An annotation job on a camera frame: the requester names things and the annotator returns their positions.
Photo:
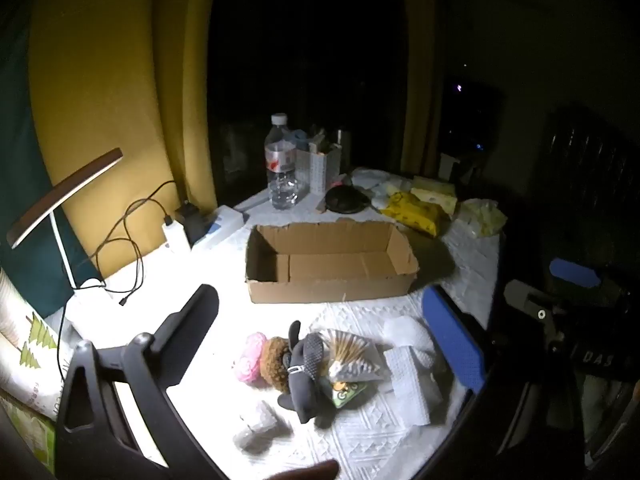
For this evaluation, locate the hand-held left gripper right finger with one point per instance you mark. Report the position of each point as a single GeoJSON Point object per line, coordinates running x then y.
{"type": "Point", "coordinates": [452, 340]}

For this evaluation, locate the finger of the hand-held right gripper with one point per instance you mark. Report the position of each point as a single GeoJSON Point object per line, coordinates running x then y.
{"type": "Point", "coordinates": [525, 300]}
{"type": "Point", "coordinates": [575, 272]}

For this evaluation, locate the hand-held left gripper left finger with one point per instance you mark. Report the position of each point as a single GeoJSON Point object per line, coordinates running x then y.
{"type": "Point", "coordinates": [192, 320]}

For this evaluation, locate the white paper towel pack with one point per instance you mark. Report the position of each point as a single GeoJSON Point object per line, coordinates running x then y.
{"type": "Point", "coordinates": [410, 385]}

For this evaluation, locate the cotton swab packet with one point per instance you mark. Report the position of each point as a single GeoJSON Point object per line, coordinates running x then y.
{"type": "Point", "coordinates": [350, 352]}

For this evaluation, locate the grey plush toy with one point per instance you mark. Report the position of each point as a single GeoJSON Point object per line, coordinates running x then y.
{"type": "Point", "coordinates": [305, 390]}

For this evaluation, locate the brown cardboard box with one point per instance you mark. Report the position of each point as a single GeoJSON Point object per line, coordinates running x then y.
{"type": "Point", "coordinates": [325, 290]}

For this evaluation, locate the white embossed tablecloth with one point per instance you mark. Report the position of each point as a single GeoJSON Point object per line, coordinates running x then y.
{"type": "Point", "coordinates": [200, 270]}

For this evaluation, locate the pink crochet toy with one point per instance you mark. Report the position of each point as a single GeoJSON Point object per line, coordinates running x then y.
{"type": "Point", "coordinates": [250, 357]}

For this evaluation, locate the white charger block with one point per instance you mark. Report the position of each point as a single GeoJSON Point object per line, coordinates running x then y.
{"type": "Point", "coordinates": [175, 237]}

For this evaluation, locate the brown plush toy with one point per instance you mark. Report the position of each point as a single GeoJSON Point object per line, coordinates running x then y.
{"type": "Point", "coordinates": [272, 360]}

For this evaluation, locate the crumpled pale plastic bag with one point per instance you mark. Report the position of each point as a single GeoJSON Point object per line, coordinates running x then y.
{"type": "Point", "coordinates": [480, 215]}

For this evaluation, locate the black power adapter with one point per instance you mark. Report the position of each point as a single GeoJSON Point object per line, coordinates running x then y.
{"type": "Point", "coordinates": [192, 222]}

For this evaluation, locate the white and blue power strip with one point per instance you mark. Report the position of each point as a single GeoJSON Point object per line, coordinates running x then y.
{"type": "Point", "coordinates": [225, 217]}

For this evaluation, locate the green printed packet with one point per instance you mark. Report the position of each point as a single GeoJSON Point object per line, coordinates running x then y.
{"type": "Point", "coordinates": [347, 394]}

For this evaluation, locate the small clear bag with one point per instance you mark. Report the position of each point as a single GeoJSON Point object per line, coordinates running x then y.
{"type": "Point", "coordinates": [260, 427]}

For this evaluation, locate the pale yellow tissue pack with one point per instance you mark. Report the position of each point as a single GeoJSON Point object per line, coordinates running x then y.
{"type": "Point", "coordinates": [440, 195]}

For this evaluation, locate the bright yellow packet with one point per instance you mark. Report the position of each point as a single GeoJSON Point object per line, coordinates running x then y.
{"type": "Point", "coordinates": [415, 210]}

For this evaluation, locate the small white box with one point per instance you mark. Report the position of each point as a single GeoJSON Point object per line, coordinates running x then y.
{"type": "Point", "coordinates": [450, 165]}

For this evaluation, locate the tree printed cushion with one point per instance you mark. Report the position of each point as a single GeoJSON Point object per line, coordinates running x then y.
{"type": "Point", "coordinates": [30, 350]}

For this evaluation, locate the beige tube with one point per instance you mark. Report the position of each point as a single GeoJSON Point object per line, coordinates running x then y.
{"type": "Point", "coordinates": [320, 202]}

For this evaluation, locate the black round object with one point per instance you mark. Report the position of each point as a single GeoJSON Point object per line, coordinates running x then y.
{"type": "Point", "coordinates": [345, 200]}

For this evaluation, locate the white plastic packets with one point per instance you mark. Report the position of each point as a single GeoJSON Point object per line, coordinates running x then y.
{"type": "Point", "coordinates": [375, 177]}

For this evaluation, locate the white desk lamp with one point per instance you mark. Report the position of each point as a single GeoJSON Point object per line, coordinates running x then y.
{"type": "Point", "coordinates": [65, 190]}

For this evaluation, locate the clear plastic water bottle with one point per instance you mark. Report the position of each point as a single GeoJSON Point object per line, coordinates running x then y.
{"type": "Point", "coordinates": [281, 160]}

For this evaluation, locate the small pink item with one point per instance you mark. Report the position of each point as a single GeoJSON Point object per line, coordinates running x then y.
{"type": "Point", "coordinates": [342, 181]}

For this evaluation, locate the white perforated pen holder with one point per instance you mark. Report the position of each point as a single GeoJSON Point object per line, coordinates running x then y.
{"type": "Point", "coordinates": [320, 170]}

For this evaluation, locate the green printed box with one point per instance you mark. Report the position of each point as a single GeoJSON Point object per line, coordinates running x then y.
{"type": "Point", "coordinates": [30, 435]}

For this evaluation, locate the dark green cloth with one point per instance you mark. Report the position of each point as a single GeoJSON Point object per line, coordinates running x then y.
{"type": "Point", "coordinates": [20, 160]}

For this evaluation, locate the narrow yellow curtain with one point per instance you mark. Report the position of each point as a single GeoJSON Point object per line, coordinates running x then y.
{"type": "Point", "coordinates": [420, 85]}

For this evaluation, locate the wide yellow curtain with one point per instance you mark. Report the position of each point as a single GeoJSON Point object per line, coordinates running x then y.
{"type": "Point", "coordinates": [125, 85]}

